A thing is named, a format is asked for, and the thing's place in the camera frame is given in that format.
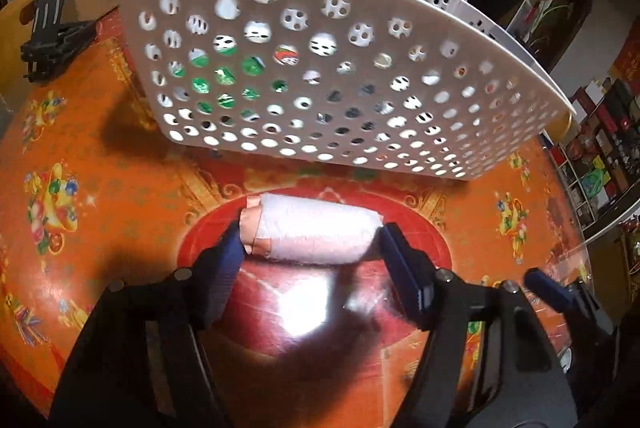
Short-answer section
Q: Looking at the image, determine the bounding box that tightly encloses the black phone stand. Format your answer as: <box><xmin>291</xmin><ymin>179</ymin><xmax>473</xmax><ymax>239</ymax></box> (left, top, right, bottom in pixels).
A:
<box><xmin>21</xmin><ymin>0</ymin><xmax>96</xmax><ymax>83</ymax></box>

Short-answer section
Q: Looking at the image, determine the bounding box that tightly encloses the red floral tablecloth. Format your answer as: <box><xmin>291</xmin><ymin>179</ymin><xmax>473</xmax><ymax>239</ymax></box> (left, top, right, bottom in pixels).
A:
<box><xmin>1</xmin><ymin>15</ymin><xmax>591</xmax><ymax>427</ymax></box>

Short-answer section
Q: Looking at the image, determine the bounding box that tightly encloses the right wooden chair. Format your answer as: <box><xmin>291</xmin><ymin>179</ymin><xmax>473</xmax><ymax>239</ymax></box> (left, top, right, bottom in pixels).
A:
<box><xmin>544</xmin><ymin>111</ymin><xmax>573</xmax><ymax>144</ymax></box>

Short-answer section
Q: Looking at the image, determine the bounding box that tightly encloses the white red printed packet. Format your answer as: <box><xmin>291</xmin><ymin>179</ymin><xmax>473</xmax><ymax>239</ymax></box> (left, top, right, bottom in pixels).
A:
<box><xmin>272</xmin><ymin>44</ymin><xmax>299</xmax><ymax>66</ymax></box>

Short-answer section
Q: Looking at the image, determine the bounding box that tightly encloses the green foil packet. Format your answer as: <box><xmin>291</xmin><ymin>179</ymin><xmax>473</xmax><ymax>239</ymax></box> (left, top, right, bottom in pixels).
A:
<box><xmin>167</xmin><ymin>48</ymin><xmax>290</xmax><ymax>116</ymax></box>

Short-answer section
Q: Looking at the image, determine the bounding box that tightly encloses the left wooden chair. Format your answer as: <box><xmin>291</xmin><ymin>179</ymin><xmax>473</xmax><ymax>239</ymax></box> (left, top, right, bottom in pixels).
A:
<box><xmin>1</xmin><ymin>0</ymin><xmax>37</xmax><ymax>113</ymax></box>

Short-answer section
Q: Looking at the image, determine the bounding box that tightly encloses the wooden chair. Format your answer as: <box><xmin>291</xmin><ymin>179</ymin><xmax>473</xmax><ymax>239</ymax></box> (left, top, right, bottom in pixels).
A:
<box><xmin>544</xmin><ymin>111</ymin><xmax>573</xmax><ymax>144</ymax></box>
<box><xmin>1</xmin><ymin>0</ymin><xmax>37</xmax><ymax>113</ymax></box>

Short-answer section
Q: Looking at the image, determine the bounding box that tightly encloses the low shelf with boxes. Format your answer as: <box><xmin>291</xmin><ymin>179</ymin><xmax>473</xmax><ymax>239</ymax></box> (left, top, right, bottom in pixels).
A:
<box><xmin>550</xmin><ymin>76</ymin><xmax>639</xmax><ymax>241</ymax></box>

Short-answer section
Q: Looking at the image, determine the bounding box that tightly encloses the white pink cloth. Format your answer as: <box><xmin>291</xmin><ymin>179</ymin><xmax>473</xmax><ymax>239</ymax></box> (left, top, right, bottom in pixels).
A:
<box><xmin>239</xmin><ymin>193</ymin><xmax>383</xmax><ymax>265</ymax></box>

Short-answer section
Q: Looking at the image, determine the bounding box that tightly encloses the white perforated plastic basket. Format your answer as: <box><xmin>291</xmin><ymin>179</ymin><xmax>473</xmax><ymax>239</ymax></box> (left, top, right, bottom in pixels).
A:
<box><xmin>116</xmin><ymin>0</ymin><xmax>573</xmax><ymax>180</ymax></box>

